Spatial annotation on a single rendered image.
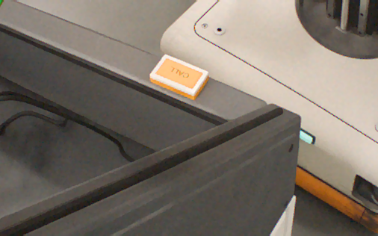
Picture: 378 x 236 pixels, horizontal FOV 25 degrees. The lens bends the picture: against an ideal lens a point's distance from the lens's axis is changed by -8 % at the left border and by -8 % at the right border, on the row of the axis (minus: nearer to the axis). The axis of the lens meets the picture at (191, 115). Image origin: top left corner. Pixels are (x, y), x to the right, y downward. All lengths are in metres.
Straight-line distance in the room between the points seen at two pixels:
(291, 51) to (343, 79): 0.12
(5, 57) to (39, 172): 0.15
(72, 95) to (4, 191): 0.14
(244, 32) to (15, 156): 0.89
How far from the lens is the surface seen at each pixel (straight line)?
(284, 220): 1.02
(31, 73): 1.04
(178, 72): 0.89
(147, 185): 0.58
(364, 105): 1.72
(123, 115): 0.98
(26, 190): 1.00
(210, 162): 0.66
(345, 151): 1.67
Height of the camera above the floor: 1.67
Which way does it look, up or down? 55 degrees down
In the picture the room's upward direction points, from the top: 5 degrees counter-clockwise
